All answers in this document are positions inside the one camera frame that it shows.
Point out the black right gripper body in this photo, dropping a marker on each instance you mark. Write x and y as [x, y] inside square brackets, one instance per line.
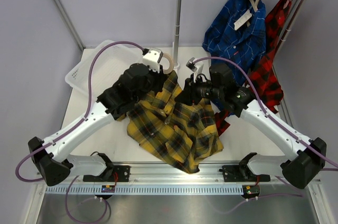
[201, 90]

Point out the aluminium mounting rail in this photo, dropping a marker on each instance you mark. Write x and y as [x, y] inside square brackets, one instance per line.
[162, 173]

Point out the blue plaid shirt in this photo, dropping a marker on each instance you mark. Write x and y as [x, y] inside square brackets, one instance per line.
[238, 33]

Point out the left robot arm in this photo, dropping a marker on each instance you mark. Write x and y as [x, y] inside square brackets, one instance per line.
[52, 156]

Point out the white plastic basket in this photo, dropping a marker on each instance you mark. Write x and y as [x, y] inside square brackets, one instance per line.
[107, 69]

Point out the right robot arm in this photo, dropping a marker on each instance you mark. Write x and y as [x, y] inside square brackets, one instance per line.
[302, 157]

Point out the red plaid shirt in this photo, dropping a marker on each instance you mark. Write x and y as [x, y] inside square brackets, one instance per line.
[262, 75]

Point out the yellow plaid shirt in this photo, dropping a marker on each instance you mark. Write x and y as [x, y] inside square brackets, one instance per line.
[179, 135]

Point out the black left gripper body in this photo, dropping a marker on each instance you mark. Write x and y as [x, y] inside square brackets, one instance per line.
[155, 80]

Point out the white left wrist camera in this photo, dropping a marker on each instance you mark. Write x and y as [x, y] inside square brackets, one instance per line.
[151, 59]

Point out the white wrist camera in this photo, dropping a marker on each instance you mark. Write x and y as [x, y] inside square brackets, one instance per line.
[195, 67]
[151, 59]

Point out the white slotted cable duct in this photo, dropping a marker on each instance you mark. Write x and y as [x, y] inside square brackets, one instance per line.
[128, 189]

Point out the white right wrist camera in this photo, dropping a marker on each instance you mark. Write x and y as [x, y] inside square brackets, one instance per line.
[195, 67]

